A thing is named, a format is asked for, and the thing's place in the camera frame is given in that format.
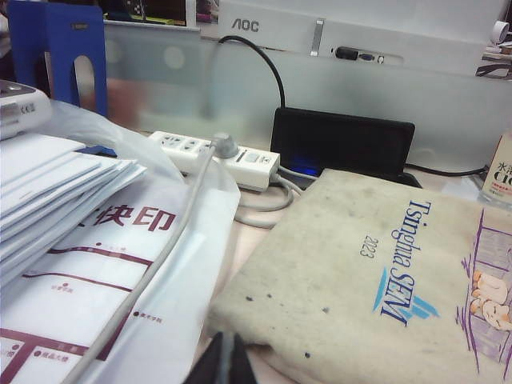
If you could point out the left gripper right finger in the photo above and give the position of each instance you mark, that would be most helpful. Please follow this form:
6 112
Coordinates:
242 368

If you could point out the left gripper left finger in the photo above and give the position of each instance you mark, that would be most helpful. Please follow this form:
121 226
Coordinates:
219 364

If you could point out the beige printed canvas tote bag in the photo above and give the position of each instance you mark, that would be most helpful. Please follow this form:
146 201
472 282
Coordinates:
340 260

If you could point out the white plastic bag red print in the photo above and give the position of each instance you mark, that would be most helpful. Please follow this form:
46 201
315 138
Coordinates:
160 248

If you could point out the white power strip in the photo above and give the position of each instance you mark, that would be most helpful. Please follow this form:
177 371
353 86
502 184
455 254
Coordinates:
180 146

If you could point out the white envelope stack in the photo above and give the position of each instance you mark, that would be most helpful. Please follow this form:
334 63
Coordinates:
60 180

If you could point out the black rectangular box device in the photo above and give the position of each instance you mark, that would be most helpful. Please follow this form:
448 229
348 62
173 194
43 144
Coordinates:
340 140

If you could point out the frosted glass desk partition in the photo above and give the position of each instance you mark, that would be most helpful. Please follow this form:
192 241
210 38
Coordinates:
168 80

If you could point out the clear C100 drink bottle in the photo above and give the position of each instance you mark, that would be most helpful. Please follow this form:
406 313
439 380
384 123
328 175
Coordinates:
500 176

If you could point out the white electronic device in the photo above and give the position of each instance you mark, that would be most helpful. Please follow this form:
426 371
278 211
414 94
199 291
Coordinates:
20 108

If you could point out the blue metal bookend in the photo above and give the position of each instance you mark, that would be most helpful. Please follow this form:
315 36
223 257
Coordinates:
40 48

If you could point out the white AOC monitor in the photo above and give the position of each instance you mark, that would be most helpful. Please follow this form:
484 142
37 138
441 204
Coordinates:
360 24

